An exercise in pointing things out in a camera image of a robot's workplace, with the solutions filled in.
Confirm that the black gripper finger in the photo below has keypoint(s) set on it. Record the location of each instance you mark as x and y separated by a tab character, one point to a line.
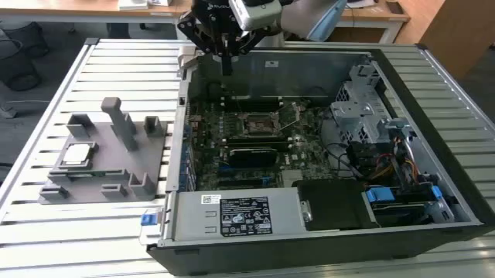
251	43
189	26

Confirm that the silver CPU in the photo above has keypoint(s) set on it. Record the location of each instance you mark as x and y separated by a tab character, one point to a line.
77	155

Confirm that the CPU socket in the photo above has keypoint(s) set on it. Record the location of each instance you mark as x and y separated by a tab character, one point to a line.
259	124

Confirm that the black RAM slot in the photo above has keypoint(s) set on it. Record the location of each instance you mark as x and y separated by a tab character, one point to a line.
251	100
256	147
255	140
252	107

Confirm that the wooden desk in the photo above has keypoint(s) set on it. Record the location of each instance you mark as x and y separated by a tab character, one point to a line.
57	13

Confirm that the metal drive cage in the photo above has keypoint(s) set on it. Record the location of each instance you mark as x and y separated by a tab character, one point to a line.
348	116

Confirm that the green motherboard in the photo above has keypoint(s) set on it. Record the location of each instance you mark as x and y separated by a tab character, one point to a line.
305	144

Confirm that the black graphics card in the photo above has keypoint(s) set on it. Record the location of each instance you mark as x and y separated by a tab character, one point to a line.
251	158

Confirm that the grey parts rack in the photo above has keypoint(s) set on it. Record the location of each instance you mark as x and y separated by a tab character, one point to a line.
104	136

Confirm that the silver chipset heatsink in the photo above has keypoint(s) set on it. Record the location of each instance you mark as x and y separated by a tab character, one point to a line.
291	177

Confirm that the black expansion slot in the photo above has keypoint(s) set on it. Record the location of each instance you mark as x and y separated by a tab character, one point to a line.
239	183

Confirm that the wooden cabinet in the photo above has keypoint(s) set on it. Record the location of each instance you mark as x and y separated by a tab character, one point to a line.
456	34

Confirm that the grey furniture foot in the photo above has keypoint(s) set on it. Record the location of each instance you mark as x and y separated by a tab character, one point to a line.
6	110

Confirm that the green RAM stick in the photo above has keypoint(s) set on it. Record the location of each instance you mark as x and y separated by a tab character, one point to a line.
99	174

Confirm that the blue disk carrier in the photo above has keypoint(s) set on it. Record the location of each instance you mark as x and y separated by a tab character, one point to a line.
379	197

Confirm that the silver power supply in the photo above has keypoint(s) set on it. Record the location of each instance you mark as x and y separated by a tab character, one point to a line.
189	220

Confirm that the blue case latch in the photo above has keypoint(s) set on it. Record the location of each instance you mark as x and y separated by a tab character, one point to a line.
148	219

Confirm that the blue plastic clip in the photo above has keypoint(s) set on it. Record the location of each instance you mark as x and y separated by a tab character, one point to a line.
436	193

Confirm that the black PC case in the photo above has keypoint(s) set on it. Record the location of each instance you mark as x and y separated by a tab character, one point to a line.
271	255

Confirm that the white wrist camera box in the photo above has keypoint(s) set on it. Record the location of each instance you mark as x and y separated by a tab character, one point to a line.
255	14

